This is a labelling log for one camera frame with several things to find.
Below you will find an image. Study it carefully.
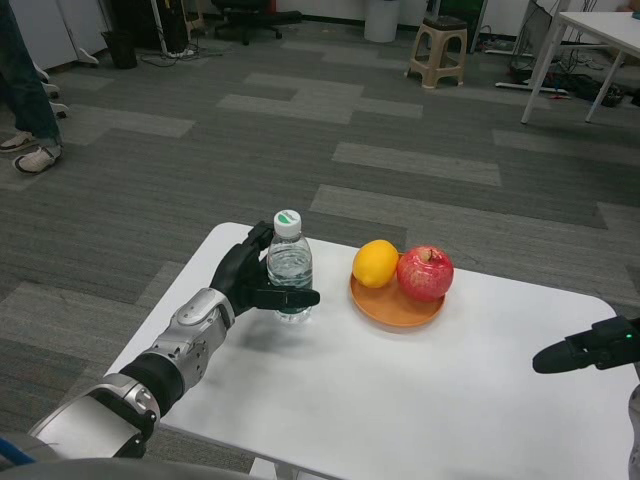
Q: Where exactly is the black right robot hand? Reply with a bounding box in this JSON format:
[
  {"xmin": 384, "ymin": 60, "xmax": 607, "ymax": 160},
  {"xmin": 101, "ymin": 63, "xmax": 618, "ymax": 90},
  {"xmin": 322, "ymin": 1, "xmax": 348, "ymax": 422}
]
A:
[{"xmin": 531, "ymin": 315, "xmax": 640, "ymax": 375}]

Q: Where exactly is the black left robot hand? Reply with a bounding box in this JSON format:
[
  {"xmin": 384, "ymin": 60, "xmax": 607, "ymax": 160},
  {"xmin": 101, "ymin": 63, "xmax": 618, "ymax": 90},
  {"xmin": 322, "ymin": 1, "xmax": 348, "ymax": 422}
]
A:
[{"xmin": 208, "ymin": 220, "xmax": 321, "ymax": 317}]

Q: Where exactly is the clear water bottle green label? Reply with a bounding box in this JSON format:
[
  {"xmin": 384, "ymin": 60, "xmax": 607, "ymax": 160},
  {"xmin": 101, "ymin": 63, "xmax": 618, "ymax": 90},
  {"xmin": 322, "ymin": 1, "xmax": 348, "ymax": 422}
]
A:
[{"xmin": 266, "ymin": 208, "xmax": 315, "ymax": 325}]

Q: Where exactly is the yellow orange fruit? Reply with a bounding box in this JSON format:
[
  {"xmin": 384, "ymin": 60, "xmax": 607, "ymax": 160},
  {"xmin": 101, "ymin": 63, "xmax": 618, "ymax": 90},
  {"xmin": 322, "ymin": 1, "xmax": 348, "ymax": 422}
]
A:
[{"xmin": 352, "ymin": 239, "xmax": 400, "ymax": 290}]

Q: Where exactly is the round wooden plate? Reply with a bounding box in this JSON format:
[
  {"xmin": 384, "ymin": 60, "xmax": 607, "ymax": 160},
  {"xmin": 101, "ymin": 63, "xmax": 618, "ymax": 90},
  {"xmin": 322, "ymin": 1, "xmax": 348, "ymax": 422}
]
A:
[{"xmin": 349, "ymin": 252, "xmax": 447, "ymax": 329}]

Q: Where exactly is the red apple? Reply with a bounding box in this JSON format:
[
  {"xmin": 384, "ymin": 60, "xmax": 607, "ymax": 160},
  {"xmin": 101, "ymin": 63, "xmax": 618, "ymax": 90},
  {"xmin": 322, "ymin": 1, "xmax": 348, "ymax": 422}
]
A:
[{"xmin": 397, "ymin": 244, "xmax": 455, "ymax": 303}]

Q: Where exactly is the silver robot chest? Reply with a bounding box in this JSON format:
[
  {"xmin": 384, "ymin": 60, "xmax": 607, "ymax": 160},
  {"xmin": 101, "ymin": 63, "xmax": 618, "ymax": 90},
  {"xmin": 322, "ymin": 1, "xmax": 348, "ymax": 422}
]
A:
[{"xmin": 0, "ymin": 457, "xmax": 261, "ymax": 480}]

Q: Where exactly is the black office chair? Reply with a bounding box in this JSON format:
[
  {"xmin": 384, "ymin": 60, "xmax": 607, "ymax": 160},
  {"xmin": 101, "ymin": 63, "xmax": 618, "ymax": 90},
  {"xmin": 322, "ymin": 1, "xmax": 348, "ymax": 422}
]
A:
[{"xmin": 210, "ymin": 0, "xmax": 304, "ymax": 46}]

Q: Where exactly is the black trash bin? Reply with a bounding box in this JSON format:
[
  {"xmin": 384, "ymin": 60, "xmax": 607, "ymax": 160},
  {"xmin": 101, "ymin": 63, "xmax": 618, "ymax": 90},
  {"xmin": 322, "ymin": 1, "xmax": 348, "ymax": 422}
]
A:
[{"xmin": 100, "ymin": 30, "xmax": 139, "ymax": 70}]

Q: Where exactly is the tan wooden stool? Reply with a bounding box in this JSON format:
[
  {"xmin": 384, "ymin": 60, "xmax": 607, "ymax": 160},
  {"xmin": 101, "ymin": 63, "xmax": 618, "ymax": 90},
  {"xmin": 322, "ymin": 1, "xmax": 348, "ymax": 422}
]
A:
[{"xmin": 183, "ymin": 0, "xmax": 207, "ymax": 35}]

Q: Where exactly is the white stand pole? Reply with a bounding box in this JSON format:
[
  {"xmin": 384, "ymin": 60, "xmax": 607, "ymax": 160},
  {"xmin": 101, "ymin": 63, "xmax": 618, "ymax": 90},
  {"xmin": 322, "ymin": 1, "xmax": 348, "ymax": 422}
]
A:
[{"xmin": 151, "ymin": 0, "xmax": 171, "ymax": 55}]

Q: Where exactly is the black equipment cabinet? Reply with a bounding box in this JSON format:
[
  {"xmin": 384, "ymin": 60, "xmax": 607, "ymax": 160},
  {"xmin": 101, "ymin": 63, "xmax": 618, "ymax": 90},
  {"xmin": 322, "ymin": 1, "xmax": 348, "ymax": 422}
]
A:
[{"xmin": 112, "ymin": 0, "xmax": 194, "ymax": 50}]

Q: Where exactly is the white standing desk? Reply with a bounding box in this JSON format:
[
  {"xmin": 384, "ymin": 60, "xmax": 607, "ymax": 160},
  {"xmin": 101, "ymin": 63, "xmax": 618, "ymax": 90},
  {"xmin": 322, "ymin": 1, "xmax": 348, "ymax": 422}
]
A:
[{"xmin": 494, "ymin": 79, "xmax": 571, "ymax": 99}]

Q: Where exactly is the person in blue jeans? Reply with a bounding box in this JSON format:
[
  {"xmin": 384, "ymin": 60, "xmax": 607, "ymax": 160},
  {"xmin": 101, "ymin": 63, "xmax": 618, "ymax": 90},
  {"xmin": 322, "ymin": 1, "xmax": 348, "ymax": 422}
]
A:
[{"xmin": 0, "ymin": 0, "xmax": 64, "ymax": 176}]

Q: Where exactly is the green plant in white pot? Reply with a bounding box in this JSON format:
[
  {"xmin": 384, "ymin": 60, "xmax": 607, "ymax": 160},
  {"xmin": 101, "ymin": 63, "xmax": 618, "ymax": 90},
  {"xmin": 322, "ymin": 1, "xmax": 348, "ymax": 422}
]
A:
[{"xmin": 363, "ymin": 0, "xmax": 401, "ymax": 43}]

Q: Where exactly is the white rolling partition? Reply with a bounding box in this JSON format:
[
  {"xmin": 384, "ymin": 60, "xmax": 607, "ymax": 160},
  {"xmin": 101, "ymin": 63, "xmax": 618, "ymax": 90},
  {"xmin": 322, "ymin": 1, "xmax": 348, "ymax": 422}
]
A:
[{"xmin": 27, "ymin": 0, "xmax": 109, "ymax": 121}]

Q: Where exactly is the beige plastic stool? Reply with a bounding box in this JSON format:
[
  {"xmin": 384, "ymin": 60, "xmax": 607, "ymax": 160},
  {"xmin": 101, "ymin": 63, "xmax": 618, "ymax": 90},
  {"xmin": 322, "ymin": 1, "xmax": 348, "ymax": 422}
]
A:
[{"xmin": 405, "ymin": 16, "xmax": 470, "ymax": 91}]

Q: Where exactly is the long white table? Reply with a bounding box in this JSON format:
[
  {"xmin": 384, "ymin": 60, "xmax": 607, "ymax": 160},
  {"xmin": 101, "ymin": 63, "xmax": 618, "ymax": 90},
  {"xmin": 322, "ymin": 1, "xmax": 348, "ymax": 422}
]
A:
[{"xmin": 519, "ymin": 10, "xmax": 640, "ymax": 125}]

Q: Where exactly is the green black equipment rack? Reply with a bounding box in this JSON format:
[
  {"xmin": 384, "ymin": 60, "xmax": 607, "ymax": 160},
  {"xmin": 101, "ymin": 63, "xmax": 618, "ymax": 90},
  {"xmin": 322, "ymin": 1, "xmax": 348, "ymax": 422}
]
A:
[{"xmin": 439, "ymin": 0, "xmax": 489, "ymax": 19}]

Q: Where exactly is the black cable heap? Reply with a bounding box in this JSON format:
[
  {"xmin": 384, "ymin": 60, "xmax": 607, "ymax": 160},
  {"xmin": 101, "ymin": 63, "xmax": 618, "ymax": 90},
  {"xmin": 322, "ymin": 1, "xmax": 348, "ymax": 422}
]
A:
[{"xmin": 547, "ymin": 72, "xmax": 631, "ymax": 109}]

